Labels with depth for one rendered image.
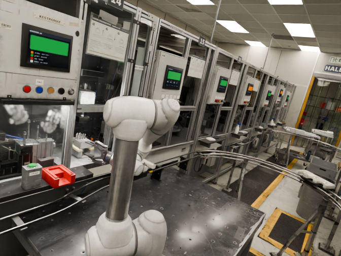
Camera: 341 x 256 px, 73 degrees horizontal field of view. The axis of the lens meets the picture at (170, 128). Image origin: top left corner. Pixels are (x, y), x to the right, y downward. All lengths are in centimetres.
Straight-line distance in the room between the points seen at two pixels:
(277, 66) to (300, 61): 75
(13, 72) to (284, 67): 891
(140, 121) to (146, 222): 51
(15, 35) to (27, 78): 20
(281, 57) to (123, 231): 900
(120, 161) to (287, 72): 880
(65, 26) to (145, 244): 118
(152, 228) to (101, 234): 24
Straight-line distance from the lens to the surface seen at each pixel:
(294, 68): 948
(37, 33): 137
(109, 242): 114
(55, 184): 145
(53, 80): 144
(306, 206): 403
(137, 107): 93
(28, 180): 143
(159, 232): 121
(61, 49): 142
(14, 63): 136
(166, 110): 96
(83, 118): 183
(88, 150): 189
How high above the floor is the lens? 164
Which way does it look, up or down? 13 degrees down
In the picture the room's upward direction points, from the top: 12 degrees clockwise
